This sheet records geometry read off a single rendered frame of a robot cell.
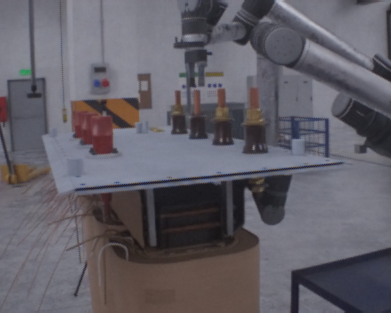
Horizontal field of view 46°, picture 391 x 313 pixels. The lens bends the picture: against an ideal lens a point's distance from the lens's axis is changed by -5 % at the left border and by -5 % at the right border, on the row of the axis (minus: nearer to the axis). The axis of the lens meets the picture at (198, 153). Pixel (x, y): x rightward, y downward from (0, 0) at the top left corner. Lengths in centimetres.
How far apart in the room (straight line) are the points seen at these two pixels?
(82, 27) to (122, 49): 65
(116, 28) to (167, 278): 576
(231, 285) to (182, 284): 16
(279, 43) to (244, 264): 82
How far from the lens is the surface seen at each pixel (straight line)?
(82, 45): 685
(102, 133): 156
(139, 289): 146
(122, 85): 690
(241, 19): 284
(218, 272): 148
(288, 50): 183
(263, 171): 121
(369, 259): 201
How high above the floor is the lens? 157
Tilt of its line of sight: 8 degrees down
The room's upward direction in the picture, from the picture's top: 2 degrees counter-clockwise
